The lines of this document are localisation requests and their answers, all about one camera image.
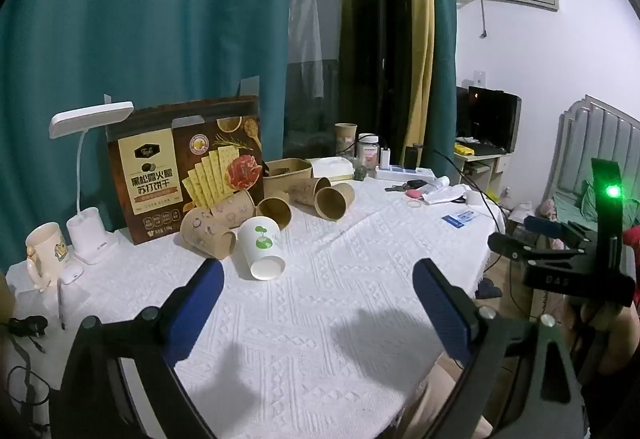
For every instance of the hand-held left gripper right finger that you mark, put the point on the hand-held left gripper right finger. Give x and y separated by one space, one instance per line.
442 314

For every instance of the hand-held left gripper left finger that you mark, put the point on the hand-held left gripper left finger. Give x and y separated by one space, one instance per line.
197 306

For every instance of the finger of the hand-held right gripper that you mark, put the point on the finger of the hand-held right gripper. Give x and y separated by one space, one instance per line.
545 225
520 250

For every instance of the white cup with green print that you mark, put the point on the white cup with green print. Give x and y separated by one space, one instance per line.
260 249

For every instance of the brown printed paper cup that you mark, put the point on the brown printed paper cup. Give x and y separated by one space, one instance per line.
232 209
207 231
309 189

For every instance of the person's right hand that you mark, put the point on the person's right hand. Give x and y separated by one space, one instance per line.
612 339

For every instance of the green bedding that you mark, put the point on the green bedding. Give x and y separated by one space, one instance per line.
575 206

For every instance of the white card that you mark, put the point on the white card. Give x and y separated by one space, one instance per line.
470 216

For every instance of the blue card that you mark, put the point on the blue card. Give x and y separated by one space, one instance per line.
452 219

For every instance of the white side desk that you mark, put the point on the white side desk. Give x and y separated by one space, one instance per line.
480 166

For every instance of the grey padded headboard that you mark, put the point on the grey padded headboard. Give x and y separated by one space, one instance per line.
592 144

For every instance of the white papers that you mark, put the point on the white papers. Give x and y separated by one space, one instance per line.
442 192

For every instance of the yellow packet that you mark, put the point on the yellow packet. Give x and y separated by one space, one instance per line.
463 149

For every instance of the rubber band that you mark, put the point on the rubber band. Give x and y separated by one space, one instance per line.
415 205

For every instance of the white textured tablecloth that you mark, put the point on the white textured tablecloth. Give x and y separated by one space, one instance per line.
310 314

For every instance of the black monitor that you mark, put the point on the black monitor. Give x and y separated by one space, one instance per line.
489 121

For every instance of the pink key fob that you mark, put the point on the pink key fob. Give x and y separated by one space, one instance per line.
414 193

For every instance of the small white gadget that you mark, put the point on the small white gadget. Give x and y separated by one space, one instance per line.
70 274

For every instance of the black key bunch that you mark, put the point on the black key bunch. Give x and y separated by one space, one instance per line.
402 187

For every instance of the white desk lamp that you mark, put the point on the white desk lamp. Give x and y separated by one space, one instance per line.
87 229

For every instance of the brown cracker box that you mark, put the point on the brown cracker box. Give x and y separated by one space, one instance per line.
170 174

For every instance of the grey pen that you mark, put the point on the grey pen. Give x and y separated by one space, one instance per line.
61 306

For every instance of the white power strip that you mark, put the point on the white power strip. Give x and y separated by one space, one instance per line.
406 174

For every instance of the black power adapter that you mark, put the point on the black power adapter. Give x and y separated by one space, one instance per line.
413 157

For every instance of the brown paper bowl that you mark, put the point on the brown paper bowl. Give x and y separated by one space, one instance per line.
286 176

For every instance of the cream cartoon mug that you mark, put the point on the cream cartoon mug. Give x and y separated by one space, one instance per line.
47 251

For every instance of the white charger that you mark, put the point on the white charger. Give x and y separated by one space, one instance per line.
385 157

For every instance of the small dark green ornament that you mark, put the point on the small dark green ornament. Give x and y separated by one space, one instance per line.
360 173

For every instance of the clear jar with white lid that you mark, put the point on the clear jar with white lid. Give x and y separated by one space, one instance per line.
367 150

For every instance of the white tissue box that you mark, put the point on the white tissue box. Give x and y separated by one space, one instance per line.
331 167

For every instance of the teal curtain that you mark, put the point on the teal curtain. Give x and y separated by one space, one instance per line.
150 34
442 44

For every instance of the yellow curtain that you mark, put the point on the yellow curtain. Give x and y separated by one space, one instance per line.
420 44

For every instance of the white wall socket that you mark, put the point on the white wall socket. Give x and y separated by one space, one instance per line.
479 78

